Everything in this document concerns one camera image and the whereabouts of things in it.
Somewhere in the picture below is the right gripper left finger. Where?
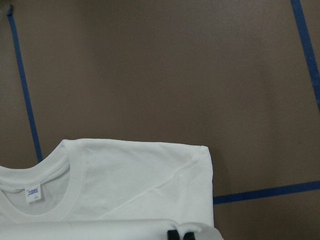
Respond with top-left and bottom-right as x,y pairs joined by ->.
167,225 -> 181,240

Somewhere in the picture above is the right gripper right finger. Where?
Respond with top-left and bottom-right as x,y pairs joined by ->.
182,226 -> 195,240

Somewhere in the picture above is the white long-sleeve printed shirt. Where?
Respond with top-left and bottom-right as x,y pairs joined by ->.
0,139 -> 222,240

